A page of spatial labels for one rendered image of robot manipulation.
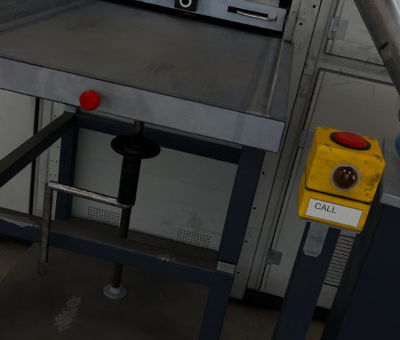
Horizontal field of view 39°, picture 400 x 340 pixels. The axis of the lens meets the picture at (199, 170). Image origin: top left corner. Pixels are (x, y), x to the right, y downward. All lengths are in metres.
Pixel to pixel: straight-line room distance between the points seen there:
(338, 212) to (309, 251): 0.08
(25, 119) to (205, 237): 0.66
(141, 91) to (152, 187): 0.85
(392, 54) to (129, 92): 0.40
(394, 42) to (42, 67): 0.54
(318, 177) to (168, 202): 1.11
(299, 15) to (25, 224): 0.88
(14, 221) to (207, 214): 0.77
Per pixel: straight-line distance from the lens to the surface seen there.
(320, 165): 0.67
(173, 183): 1.71
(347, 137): 0.69
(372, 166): 0.67
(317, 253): 0.74
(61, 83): 0.95
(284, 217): 1.70
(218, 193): 1.70
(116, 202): 0.96
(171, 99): 0.90
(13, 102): 1.78
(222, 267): 1.04
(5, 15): 1.22
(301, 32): 1.55
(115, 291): 1.52
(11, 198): 1.92
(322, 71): 1.55
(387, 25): 0.84
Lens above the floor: 1.12
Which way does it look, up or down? 24 degrees down
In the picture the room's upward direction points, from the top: 11 degrees clockwise
